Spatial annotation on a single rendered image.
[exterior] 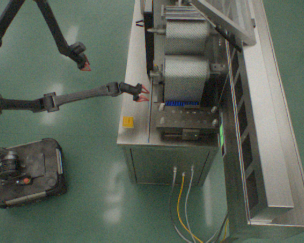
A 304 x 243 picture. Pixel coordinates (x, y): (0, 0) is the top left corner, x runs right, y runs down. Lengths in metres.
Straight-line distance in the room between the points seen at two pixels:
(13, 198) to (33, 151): 0.43
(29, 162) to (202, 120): 1.60
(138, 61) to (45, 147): 1.17
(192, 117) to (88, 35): 2.45
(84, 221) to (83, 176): 0.42
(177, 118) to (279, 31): 2.65
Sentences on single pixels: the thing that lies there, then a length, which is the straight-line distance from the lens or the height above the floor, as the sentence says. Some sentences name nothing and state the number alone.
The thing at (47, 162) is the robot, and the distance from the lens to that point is 2.65.
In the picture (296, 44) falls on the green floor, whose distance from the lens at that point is 4.04.
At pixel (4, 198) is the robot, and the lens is 2.68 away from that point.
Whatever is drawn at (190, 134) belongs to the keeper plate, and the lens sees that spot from 1.76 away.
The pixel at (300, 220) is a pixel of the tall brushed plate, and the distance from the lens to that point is 1.22.
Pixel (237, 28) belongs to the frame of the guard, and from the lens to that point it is 1.24.
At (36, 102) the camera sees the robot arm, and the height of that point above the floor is 1.22.
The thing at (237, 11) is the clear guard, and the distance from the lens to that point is 1.38.
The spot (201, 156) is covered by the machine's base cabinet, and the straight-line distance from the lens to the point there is 1.97.
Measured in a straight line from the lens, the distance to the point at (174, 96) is 1.78.
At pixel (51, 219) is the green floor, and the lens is 2.73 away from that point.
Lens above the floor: 2.52
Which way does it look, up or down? 59 degrees down
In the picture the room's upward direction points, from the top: 2 degrees counter-clockwise
